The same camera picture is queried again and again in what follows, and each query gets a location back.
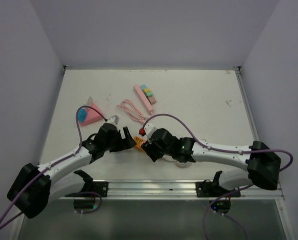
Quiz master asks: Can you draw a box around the orange power strip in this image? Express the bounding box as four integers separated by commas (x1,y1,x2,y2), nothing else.
133,136,146,152

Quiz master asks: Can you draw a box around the pink triangular socket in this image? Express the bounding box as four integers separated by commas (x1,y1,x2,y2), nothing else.
78,104,103,127

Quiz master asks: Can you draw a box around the long pink power strip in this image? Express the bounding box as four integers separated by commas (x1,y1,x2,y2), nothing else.
133,84,154,115

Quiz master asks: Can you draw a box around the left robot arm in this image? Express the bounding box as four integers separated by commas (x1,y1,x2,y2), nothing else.
7,123,136,219

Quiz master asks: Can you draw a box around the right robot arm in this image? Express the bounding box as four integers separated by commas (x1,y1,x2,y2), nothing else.
139,125,281,196

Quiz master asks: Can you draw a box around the blue plug adapter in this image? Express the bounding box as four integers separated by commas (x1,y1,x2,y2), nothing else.
77,108,87,123

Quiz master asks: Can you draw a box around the white plug adapter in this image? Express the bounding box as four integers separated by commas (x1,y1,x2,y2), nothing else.
84,96,93,108

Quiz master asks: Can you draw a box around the brown cube plug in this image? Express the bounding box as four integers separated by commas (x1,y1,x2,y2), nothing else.
148,96,156,105

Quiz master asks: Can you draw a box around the green cube plug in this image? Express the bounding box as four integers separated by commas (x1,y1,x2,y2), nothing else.
145,91,153,98

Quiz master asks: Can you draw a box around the white power strip cord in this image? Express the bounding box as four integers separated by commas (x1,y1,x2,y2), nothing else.
173,158,194,170

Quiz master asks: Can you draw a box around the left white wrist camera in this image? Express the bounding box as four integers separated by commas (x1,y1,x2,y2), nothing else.
106,115,119,128

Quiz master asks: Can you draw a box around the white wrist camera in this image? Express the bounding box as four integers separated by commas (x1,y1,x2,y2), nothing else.
106,115,119,128
139,123,157,139

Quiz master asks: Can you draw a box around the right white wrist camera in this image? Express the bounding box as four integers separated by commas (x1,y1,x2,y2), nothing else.
139,123,157,139

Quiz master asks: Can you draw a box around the pink coiled cord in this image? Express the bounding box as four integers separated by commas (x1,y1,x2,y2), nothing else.
117,99,154,125

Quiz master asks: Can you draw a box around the aluminium front rail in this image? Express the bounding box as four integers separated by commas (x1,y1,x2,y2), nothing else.
58,178,286,201

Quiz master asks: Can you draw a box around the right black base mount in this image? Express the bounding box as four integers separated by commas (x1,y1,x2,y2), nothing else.
195,179,230,198

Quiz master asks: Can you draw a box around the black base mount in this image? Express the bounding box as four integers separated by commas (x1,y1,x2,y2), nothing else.
195,179,230,198
73,181,108,198

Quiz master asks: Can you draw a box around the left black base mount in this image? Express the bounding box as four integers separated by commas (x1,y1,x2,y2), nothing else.
73,181,108,198

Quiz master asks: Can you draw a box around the right side rail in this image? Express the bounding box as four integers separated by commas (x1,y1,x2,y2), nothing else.
235,66,272,180

